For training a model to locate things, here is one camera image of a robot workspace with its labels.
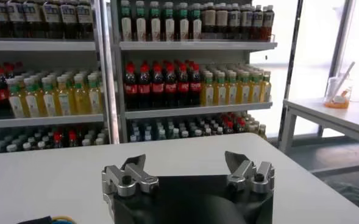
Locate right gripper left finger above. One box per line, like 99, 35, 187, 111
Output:
101, 153, 160, 214

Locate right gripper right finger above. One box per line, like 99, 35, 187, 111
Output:
224, 151, 275, 195

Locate blue sports drink bottle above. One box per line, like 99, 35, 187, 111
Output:
142, 123, 153, 142
129, 123, 140, 143

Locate white side table grey legs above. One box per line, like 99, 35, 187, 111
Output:
278, 96, 359, 155

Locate grey crumpled cloth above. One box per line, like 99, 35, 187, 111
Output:
324, 179, 359, 215

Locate clear cup orange drink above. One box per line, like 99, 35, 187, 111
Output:
323, 61, 356, 110

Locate dark slanted window pole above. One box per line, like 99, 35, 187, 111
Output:
277, 0, 305, 136

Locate grey metal shelf rack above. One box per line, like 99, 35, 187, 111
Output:
0, 0, 121, 155
110, 0, 279, 144

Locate dark tea bottle green cap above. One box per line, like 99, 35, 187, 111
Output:
177, 2, 190, 41
149, 1, 162, 42
120, 0, 133, 42
135, 0, 148, 42
163, 2, 176, 42
190, 2, 203, 41

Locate dark drink bottle beige label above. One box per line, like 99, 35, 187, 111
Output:
215, 2, 229, 40
202, 2, 216, 40

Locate light grey window pole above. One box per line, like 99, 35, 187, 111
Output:
318, 0, 357, 138

